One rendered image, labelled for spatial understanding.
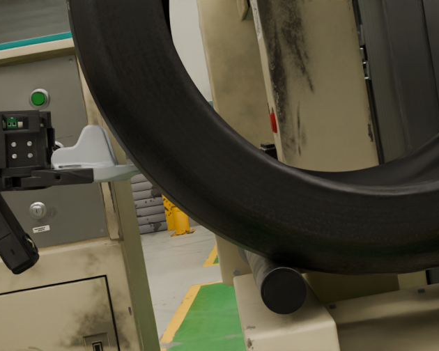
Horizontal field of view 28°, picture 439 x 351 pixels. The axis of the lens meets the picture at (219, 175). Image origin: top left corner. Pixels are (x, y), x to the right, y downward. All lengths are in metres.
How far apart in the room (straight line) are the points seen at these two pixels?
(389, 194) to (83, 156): 0.31
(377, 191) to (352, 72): 0.44
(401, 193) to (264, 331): 0.19
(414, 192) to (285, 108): 0.43
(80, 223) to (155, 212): 8.68
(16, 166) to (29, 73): 0.73
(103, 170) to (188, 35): 9.30
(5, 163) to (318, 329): 0.35
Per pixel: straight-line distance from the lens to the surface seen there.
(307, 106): 1.21
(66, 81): 1.62
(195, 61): 10.14
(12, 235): 0.93
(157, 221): 10.31
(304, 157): 1.21
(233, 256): 1.19
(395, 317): 1.09
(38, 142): 0.91
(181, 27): 10.19
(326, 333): 0.86
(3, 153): 0.90
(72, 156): 0.90
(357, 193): 0.80
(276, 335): 0.86
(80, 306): 1.60
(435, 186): 0.81
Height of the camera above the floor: 1.06
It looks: 3 degrees down
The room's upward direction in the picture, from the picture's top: 10 degrees counter-clockwise
